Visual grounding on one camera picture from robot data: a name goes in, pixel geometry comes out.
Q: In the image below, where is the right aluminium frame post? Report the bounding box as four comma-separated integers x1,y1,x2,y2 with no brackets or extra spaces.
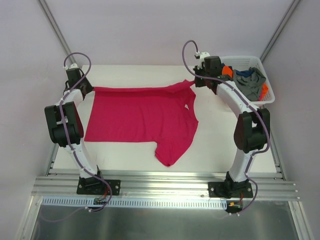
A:
260,0,302,62

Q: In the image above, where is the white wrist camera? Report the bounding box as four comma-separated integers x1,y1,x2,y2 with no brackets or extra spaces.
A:
194,51,211,60
63,63,79,71

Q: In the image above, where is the orange t shirt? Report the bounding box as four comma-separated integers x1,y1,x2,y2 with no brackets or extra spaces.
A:
221,65,268,100

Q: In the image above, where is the white plastic laundry basket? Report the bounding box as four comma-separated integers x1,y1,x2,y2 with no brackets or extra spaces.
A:
220,55,275,106

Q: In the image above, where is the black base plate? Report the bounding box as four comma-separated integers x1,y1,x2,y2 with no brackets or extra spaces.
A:
208,180,254,199
76,177,121,196

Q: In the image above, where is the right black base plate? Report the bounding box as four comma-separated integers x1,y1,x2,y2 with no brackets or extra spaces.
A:
208,180,254,199

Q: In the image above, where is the left aluminium frame post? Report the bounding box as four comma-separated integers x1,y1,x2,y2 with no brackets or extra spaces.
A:
37,0,72,56

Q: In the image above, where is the pink t shirt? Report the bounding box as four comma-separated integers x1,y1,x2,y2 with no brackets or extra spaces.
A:
84,80,199,167

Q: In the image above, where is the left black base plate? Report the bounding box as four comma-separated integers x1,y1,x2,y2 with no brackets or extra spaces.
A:
76,177,121,196

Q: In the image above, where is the white slotted cable duct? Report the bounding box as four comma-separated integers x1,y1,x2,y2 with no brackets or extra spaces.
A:
42,196,227,210

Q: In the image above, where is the aluminium mounting rail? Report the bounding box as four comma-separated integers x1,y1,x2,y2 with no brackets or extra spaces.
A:
31,169,302,201

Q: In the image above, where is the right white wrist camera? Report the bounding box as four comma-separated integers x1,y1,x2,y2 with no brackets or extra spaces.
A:
194,51,211,60

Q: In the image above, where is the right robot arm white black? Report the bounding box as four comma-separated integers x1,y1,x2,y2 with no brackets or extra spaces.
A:
193,52,270,199

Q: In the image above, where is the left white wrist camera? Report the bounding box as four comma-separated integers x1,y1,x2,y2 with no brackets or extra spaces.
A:
63,63,79,71

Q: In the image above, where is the grey t shirt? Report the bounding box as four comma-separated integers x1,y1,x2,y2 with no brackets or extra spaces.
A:
233,67,266,102

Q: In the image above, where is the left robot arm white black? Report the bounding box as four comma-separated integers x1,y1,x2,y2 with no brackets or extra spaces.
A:
44,63,105,194

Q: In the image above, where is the aluminium frame post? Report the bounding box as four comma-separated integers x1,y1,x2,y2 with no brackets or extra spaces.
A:
37,0,72,56
260,0,302,62

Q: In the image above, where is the blue t shirt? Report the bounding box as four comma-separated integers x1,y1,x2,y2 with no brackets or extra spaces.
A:
234,69,254,78

